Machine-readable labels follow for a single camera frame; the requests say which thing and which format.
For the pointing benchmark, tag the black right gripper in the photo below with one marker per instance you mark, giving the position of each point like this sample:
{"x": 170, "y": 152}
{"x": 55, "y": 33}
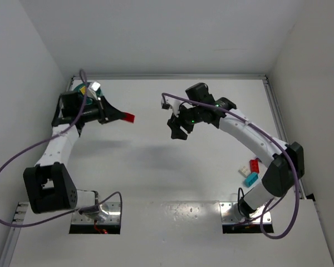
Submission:
{"x": 181, "y": 122}

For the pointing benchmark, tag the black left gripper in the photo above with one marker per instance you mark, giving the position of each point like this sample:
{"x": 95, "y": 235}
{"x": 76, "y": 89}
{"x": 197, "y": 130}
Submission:
{"x": 102, "y": 110}

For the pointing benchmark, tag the red curved lego brick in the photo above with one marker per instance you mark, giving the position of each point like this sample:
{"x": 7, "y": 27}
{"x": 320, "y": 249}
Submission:
{"x": 128, "y": 117}

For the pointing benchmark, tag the red long lego brick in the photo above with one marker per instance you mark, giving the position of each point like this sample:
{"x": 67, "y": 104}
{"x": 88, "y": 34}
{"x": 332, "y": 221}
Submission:
{"x": 254, "y": 165}

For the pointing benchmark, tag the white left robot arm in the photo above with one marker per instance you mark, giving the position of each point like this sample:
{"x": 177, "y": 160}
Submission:
{"x": 48, "y": 184}

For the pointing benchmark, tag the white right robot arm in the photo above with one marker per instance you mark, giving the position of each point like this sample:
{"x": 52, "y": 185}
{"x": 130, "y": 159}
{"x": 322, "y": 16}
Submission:
{"x": 284, "y": 162}

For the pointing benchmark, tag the teal divided round container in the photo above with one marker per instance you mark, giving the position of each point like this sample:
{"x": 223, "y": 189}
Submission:
{"x": 89, "y": 101}

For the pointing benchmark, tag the white square lego brick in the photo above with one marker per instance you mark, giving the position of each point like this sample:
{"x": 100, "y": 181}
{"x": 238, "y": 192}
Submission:
{"x": 244, "y": 171}

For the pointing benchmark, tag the teal long lego brick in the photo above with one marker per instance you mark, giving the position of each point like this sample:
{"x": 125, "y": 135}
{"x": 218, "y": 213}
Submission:
{"x": 251, "y": 179}

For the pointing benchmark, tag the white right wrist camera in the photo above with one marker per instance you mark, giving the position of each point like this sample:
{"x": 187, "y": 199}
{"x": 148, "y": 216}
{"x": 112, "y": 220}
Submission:
{"x": 174, "y": 105}

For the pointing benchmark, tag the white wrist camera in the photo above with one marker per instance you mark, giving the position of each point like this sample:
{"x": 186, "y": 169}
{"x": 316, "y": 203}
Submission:
{"x": 174, "y": 105}
{"x": 92, "y": 90}

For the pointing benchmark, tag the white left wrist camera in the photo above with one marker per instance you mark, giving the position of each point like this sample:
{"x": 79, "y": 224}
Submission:
{"x": 92, "y": 90}

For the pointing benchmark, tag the aluminium frame rail back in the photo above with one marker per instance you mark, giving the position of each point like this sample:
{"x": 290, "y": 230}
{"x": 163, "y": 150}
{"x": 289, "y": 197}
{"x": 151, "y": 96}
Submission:
{"x": 178, "y": 77}

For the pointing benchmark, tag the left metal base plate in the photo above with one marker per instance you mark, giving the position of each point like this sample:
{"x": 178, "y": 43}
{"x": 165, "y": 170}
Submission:
{"x": 107, "y": 213}

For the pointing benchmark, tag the metal base plate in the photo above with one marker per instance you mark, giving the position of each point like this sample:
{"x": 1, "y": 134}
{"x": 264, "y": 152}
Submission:
{"x": 107, "y": 213}
{"x": 231, "y": 216}

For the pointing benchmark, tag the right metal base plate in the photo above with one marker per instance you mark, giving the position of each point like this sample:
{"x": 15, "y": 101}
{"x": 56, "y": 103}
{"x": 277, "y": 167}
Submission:
{"x": 231, "y": 216}

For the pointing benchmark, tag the aluminium frame rail left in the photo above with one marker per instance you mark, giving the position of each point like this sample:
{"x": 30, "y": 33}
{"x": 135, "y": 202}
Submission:
{"x": 13, "y": 234}

